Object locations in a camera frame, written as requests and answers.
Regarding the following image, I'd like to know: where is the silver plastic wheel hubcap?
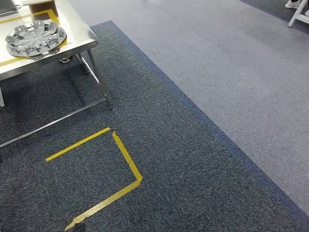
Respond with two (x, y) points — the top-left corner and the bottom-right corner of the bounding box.
(5, 20), (67, 58)

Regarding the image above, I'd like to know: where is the stainless steel workbench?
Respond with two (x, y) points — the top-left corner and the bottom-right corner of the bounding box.
(0, 0), (112, 149)

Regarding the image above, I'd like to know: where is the yellow tape angle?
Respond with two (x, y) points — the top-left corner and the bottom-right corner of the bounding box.
(65, 131), (143, 232)

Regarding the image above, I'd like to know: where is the short yellow tape strip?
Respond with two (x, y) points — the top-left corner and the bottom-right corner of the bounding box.
(45, 127), (110, 163)

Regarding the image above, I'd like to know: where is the open cardboard box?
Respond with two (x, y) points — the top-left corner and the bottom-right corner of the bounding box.
(21, 0), (55, 7)

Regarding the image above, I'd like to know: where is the person's white shoe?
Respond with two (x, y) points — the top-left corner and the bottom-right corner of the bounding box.
(285, 0), (301, 9)

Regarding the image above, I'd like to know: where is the grey laptop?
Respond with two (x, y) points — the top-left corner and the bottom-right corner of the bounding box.
(0, 0), (22, 16)

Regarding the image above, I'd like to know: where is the white frame stand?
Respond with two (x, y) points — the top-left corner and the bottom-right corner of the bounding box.
(287, 0), (309, 29)

